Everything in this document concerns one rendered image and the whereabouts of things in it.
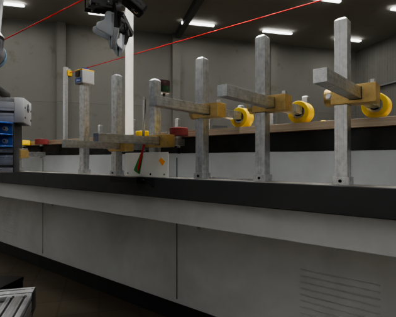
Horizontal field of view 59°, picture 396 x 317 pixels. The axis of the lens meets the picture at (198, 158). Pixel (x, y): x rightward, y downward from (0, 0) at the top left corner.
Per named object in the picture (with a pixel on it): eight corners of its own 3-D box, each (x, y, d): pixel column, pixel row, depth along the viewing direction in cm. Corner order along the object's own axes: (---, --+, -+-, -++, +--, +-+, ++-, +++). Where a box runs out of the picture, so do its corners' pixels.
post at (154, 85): (154, 195, 143) (154, 77, 143) (148, 195, 145) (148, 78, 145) (160, 195, 145) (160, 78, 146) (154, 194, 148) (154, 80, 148)
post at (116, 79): (115, 179, 158) (115, 73, 159) (110, 179, 161) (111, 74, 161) (122, 178, 161) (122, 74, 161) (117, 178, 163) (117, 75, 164)
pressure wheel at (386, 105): (378, 86, 109) (355, 102, 113) (394, 107, 106) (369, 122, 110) (383, 89, 113) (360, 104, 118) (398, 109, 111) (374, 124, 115)
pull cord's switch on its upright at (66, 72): (66, 166, 387) (66, 65, 388) (61, 166, 393) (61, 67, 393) (73, 166, 393) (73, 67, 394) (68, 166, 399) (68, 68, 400)
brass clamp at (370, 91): (375, 100, 90) (375, 80, 90) (322, 105, 98) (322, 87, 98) (380, 103, 95) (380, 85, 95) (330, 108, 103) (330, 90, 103)
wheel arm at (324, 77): (328, 81, 72) (328, 63, 72) (311, 83, 74) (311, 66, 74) (383, 109, 111) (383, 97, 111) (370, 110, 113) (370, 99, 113)
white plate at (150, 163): (167, 177, 137) (167, 151, 137) (124, 175, 153) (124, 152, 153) (168, 177, 137) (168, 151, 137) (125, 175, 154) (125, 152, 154)
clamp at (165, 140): (166, 146, 138) (166, 134, 138) (143, 147, 146) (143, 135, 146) (175, 147, 142) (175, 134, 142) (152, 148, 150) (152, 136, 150)
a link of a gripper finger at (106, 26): (94, 45, 93) (93, 11, 93) (115, 49, 96) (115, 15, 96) (97, 42, 91) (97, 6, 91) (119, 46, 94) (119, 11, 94)
